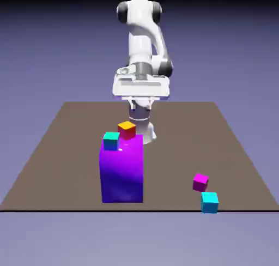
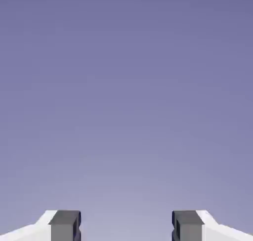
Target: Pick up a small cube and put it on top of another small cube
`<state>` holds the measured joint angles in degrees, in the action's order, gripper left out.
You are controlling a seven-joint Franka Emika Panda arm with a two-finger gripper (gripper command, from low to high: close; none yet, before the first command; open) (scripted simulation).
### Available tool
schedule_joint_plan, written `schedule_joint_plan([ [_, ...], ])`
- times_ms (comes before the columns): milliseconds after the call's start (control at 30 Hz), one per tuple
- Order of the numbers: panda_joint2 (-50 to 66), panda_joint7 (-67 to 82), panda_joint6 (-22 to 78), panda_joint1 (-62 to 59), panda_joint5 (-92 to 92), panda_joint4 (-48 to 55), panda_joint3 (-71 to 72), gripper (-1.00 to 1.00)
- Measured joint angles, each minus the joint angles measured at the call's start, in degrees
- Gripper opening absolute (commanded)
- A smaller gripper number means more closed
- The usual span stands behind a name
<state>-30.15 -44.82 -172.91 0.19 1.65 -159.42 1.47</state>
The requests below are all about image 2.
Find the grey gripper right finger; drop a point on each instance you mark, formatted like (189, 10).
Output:
(189, 227)

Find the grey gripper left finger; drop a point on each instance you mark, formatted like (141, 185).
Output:
(61, 227)

